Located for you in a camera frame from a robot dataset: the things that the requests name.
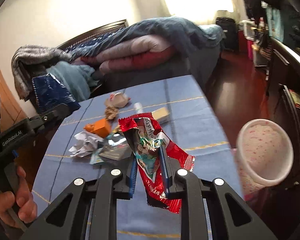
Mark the beige cardboard box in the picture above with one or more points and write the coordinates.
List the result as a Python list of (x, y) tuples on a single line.
[(162, 115)]

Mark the light blue fleece towel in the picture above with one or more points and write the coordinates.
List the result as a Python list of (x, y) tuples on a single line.
[(76, 78)]

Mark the grey wrapper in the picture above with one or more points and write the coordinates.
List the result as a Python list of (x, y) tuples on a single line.
[(117, 100)]

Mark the small white bottle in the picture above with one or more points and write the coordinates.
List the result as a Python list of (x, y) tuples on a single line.
[(138, 108)]

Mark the folded pink red quilt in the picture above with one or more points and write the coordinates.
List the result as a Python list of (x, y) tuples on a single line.
[(140, 53)]

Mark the brown tissue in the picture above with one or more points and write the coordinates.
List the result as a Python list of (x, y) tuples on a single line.
[(111, 113)]

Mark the dark wooden dresser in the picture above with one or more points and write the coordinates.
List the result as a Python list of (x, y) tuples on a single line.
[(283, 93)]

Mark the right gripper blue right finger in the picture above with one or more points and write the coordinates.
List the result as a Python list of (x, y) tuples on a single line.
[(167, 173)]

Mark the white paper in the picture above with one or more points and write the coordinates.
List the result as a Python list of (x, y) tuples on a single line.
[(86, 143)]

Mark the left human hand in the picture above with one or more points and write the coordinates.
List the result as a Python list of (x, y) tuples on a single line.
[(23, 198)]

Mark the red snack wrapper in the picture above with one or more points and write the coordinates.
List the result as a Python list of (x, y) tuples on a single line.
[(155, 154)]

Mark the black suitcase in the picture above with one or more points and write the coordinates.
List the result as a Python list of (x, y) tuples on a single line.
[(229, 27)]

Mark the orange plastic piece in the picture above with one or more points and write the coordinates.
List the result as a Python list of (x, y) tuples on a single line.
[(102, 128)]

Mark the teal snack wrapper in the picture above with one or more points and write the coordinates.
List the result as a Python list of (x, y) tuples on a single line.
[(95, 158)]

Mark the pink floral trash bin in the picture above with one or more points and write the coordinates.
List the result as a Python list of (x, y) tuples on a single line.
[(263, 154)]

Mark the dark blue snack bag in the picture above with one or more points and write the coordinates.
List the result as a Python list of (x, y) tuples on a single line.
[(50, 93)]

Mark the blue grey blanket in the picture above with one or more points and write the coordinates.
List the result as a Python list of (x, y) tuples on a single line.
[(183, 34)]

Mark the dark foil wrapper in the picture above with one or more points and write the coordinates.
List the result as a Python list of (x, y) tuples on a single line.
[(115, 147)]

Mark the dark wooden headboard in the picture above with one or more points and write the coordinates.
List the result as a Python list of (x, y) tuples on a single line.
[(94, 33)]

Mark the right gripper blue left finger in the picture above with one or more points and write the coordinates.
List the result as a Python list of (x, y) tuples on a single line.
[(129, 172)]

